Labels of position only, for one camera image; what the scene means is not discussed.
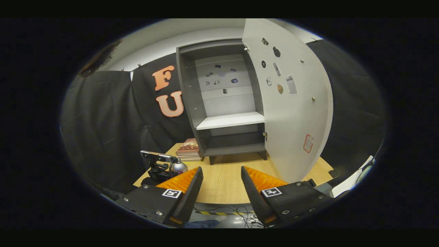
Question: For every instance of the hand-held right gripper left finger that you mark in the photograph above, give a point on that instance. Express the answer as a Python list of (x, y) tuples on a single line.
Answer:
[(187, 199)]

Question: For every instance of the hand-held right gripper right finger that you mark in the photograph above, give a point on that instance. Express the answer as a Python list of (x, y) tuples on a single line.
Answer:
[(255, 199)]

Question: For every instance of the silver bottle with pink label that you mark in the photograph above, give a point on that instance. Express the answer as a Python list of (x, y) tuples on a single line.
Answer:
[(180, 166)]

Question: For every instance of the dark grey cabinet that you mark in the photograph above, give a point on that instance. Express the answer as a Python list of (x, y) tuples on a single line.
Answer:
[(233, 147)]

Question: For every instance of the beige cabinet door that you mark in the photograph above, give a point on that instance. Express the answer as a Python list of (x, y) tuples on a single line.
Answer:
[(291, 120)]

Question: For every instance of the yellow black striped tape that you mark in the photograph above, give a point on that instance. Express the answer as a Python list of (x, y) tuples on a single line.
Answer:
[(212, 213)]

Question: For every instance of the blue clothing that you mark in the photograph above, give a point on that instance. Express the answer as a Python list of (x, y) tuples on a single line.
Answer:
[(202, 224)]

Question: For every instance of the grey round base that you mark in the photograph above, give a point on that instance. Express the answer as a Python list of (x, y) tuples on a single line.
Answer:
[(233, 221)]

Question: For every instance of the thin book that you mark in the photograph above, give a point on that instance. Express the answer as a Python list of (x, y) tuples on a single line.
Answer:
[(190, 159), (188, 154)]

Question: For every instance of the brown cover book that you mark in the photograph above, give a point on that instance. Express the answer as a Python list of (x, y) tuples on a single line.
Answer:
[(188, 146)]

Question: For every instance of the black backdrop cloth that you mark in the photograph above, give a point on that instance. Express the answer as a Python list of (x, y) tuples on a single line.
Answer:
[(103, 120)]

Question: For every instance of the person's head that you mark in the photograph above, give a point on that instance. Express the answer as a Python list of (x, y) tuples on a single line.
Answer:
[(99, 60)]

